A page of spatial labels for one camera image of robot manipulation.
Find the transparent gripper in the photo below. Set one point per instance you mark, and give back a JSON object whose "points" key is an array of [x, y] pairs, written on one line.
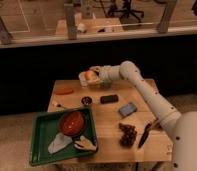
{"points": [[97, 81]]}

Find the red yellow apple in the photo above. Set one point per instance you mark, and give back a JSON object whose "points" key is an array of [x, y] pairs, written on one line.
{"points": [[90, 75]]}

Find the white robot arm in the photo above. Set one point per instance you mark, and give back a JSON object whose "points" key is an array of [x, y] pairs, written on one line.
{"points": [[180, 128]]}

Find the blue cup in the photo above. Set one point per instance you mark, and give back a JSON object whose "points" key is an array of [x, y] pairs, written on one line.
{"points": [[107, 84]]}

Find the white paper cup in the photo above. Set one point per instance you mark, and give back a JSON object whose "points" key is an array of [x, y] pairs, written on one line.
{"points": [[83, 80]]}

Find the black rectangular block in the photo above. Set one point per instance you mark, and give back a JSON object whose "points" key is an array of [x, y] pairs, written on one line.
{"points": [[109, 99]]}

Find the orange flat lid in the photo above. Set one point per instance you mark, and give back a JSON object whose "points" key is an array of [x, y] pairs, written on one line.
{"points": [[63, 91]]}

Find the blue sponge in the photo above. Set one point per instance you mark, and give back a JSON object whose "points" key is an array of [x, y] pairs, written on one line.
{"points": [[127, 109]]}

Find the red bowl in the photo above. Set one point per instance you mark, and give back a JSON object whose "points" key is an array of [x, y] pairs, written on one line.
{"points": [[72, 123]]}

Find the wooden background table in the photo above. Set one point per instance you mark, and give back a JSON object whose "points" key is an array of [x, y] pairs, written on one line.
{"points": [[91, 25]]}

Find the dark grape bunch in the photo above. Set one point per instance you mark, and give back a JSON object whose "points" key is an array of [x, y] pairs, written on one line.
{"points": [[129, 135]]}

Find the beige toy hand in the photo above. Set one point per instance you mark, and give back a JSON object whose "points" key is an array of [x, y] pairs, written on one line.
{"points": [[85, 144]]}

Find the green plastic tray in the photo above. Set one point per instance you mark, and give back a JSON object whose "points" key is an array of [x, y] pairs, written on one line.
{"points": [[45, 129]]}

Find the white cloth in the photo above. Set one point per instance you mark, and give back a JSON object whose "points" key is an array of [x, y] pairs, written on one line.
{"points": [[60, 142]]}

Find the black office chair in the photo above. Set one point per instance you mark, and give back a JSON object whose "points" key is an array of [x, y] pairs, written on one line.
{"points": [[125, 11]]}

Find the black handled knife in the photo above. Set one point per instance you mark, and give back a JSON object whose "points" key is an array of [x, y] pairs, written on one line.
{"points": [[145, 134]]}

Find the middle grey post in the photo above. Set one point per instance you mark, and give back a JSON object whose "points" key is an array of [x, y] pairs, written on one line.
{"points": [[70, 21]]}

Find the grey post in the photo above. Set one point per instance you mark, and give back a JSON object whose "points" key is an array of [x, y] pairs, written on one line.
{"points": [[167, 14], [70, 21], [5, 36]]}

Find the right grey post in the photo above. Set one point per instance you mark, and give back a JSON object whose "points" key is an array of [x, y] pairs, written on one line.
{"points": [[167, 14]]}

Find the left grey post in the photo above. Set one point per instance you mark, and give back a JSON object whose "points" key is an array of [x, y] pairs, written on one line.
{"points": [[5, 36]]}

